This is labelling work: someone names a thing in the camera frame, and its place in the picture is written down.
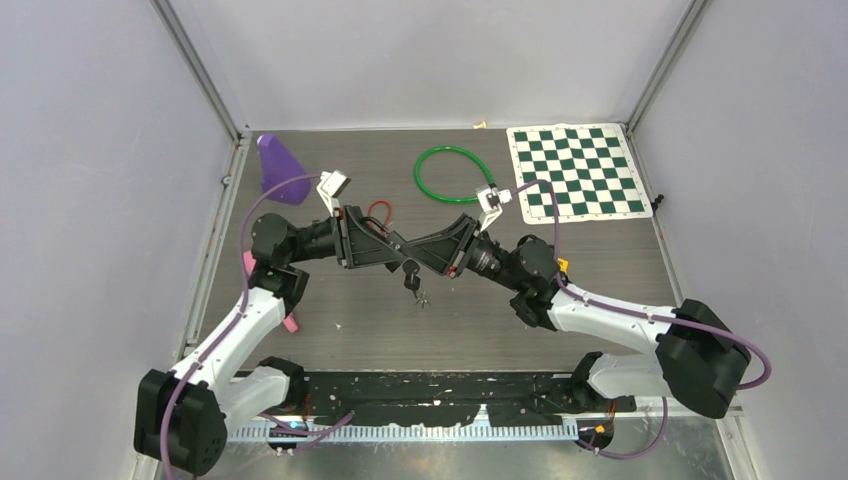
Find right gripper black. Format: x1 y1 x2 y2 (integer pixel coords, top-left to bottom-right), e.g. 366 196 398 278
403 213 525 292

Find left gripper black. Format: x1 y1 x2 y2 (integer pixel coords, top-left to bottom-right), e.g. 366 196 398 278
286 204 403 268

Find black Kaijing padlock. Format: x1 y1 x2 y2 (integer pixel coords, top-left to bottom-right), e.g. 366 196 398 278
363 217 405 272

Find red cable padlock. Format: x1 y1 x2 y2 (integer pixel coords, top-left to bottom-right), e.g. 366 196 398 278
367 199 393 226

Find small silver keys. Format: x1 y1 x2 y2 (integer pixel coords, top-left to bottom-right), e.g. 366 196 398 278
415 295 430 309

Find green cable lock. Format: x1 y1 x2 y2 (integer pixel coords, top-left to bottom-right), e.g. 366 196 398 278
412 145 496 205

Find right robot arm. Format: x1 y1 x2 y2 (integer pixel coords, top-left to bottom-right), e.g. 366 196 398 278
399 215 752 419

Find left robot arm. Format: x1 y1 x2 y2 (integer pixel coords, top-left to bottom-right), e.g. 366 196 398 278
134 206 405 479

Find pink marker pen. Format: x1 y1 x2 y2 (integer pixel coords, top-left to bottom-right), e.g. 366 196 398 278
242 251 299 333

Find purple plastic cone block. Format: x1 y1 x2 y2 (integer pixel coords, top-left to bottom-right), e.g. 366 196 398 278
257 133 312 206

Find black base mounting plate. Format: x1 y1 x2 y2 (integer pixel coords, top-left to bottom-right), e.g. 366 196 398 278
287 371 636 427

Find green white chessboard mat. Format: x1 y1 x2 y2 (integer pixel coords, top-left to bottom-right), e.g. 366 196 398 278
506 123 654 225

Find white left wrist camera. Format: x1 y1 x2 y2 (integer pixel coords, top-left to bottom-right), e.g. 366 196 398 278
316 170 350 217

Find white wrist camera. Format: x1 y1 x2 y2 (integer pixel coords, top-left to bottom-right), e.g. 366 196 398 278
476 184 513 232
316 170 350 217

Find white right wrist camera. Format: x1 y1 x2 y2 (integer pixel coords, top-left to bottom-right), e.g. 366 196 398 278
476 184 513 232

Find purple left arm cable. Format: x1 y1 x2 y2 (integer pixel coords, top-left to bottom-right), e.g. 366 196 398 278
158 173 356 480

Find aluminium frame rail front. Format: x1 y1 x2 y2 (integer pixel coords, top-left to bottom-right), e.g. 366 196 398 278
139 370 745 442

